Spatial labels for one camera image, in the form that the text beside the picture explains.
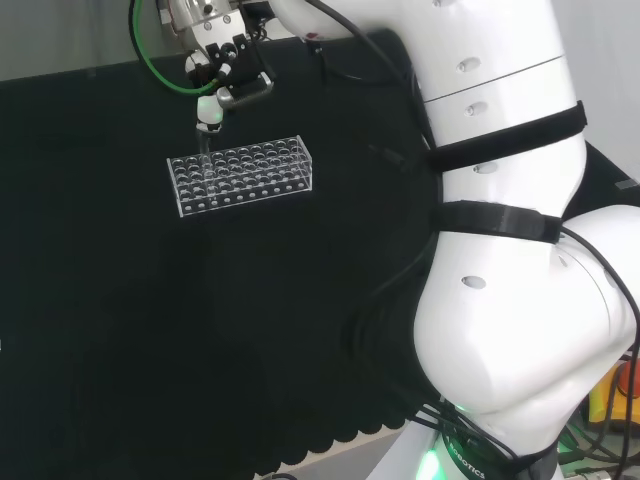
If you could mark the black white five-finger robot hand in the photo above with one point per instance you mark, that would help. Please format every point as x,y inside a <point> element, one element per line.
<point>240,65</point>

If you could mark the clear glass test tube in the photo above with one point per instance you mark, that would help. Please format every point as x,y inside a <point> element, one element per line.
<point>204,150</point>

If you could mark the clear plastic test tube rack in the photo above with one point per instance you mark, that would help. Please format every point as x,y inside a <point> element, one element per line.
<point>260,175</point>

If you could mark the black bench cloth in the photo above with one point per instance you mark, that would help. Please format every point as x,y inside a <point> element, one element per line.
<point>150,300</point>

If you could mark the silver cloth clip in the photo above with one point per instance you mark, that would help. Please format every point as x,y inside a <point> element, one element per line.
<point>629,184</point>

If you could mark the yellow stop button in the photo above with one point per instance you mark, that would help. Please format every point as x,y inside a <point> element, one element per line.
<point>597,400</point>

